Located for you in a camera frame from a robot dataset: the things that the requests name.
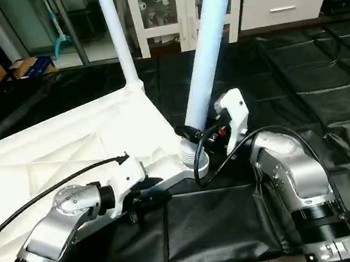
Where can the white plastic table top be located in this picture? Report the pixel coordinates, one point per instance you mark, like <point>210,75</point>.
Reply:
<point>66,146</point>

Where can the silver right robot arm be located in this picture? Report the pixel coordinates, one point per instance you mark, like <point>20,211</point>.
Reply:
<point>299,179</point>

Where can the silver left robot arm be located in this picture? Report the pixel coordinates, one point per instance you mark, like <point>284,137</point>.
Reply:
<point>52,233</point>

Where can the black work mat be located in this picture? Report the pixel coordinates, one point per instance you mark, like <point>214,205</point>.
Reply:
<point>240,219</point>

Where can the white glass-door cabinet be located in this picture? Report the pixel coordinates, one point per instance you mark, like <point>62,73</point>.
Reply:
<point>158,9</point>

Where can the white drawer unit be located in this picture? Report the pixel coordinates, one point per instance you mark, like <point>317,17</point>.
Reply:
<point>283,8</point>

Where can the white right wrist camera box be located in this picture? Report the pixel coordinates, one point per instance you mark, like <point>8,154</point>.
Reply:
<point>232,113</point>

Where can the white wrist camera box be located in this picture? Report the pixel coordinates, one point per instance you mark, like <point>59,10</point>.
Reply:
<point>124,177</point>
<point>232,113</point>

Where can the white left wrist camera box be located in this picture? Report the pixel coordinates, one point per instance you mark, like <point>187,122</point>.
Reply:
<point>124,177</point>

